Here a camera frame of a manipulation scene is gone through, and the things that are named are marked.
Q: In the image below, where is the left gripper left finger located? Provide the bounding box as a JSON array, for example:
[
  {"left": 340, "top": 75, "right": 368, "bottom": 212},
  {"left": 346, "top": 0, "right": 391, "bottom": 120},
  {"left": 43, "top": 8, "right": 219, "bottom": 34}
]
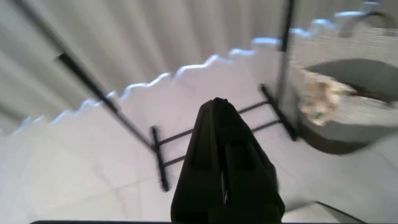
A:
[{"left": 170, "top": 98, "right": 226, "bottom": 223}]

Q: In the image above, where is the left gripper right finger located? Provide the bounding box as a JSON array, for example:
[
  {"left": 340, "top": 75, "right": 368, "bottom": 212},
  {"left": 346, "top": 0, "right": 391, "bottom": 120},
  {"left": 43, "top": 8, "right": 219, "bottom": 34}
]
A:
[{"left": 211, "top": 98, "right": 286, "bottom": 223}]

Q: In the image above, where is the black clothes rack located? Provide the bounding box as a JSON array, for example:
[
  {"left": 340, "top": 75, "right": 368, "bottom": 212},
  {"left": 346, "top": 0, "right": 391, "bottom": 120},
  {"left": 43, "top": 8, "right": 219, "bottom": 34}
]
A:
[{"left": 12, "top": 0, "right": 300, "bottom": 192}]

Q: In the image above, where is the white laundry basket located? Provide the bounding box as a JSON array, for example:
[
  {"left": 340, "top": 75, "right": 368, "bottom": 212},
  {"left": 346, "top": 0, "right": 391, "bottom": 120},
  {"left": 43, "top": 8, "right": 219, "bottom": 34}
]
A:
[{"left": 287, "top": 11, "right": 398, "bottom": 156}]

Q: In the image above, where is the cream printed garment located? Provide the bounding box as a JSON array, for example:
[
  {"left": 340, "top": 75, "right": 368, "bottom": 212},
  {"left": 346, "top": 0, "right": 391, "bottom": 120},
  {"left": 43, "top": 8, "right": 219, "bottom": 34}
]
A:
[{"left": 298, "top": 73, "right": 357, "bottom": 127}]

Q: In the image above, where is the white curtain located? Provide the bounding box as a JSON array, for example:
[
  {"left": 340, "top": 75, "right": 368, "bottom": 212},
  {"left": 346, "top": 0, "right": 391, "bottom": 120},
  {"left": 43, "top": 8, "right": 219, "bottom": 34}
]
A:
[{"left": 0, "top": 0, "right": 398, "bottom": 135}]

